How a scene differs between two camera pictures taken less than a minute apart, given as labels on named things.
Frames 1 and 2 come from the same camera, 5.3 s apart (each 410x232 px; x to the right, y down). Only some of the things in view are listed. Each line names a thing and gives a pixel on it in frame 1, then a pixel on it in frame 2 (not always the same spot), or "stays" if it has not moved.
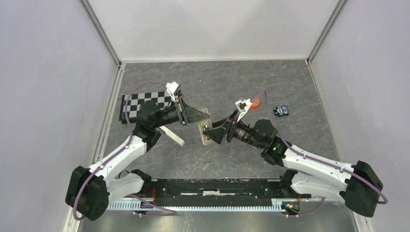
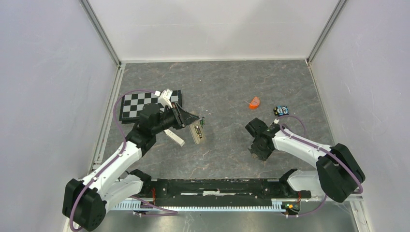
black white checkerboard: [130, 103] stays
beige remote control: [204, 125] -> [197, 131]
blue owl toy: [280, 110] stays
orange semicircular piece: [255, 105] stays
